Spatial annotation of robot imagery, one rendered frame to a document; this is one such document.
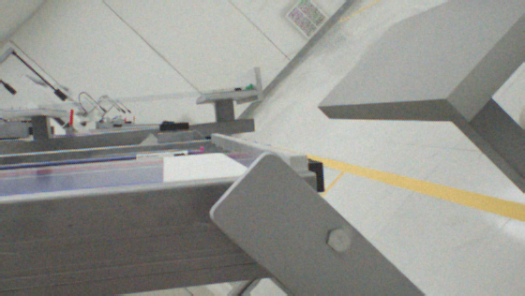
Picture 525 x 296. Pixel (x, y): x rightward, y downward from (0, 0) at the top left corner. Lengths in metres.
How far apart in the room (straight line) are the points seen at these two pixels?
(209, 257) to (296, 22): 8.42
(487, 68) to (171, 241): 0.47
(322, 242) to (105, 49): 8.24
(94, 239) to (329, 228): 0.14
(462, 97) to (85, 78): 7.94
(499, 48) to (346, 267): 0.46
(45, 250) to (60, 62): 8.23
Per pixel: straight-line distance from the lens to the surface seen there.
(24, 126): 2.18
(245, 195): 0.32
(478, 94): 0.74
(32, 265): 0.38
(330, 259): 0.34
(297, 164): 0.39
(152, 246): 0.37
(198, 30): 8.56
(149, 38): 8.53
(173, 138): 1.04
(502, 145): 1.06
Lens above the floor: 0.81
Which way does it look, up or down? 8 degrees down
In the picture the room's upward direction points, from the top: 47 degrees counter-clockwise
